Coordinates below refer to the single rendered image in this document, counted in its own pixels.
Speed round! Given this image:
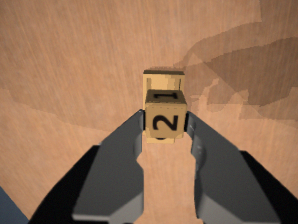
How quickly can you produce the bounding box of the tan shallow rectangular tray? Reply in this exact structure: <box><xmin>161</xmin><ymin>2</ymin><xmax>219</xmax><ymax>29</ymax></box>
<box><xmin>143</xmin><ymin>70</ymin><xmax>185</xmax><ymax>110</ymax></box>

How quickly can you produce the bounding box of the tan cube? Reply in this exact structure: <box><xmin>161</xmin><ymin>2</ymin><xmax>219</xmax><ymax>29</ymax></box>
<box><xmin>145</xmin><ymin>89</ymin><xmax>187</xmax><ymax>139</ymax></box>
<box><xmin>146</xmin><ymin>137</ymin><xmax>175</xmax><ymax>144</ymax></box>

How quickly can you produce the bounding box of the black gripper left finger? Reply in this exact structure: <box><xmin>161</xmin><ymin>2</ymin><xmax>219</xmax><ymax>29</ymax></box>
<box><xmin>28</xmin><ymin>109</ymin><xmax>146</xmax><ymax>224</ymax></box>

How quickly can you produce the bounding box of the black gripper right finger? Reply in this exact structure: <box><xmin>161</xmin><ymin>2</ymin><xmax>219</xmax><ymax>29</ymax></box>
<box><xmin>184</xmin><ymin>111</ymin><xmax>298</xmax><ymax>224</ymax></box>

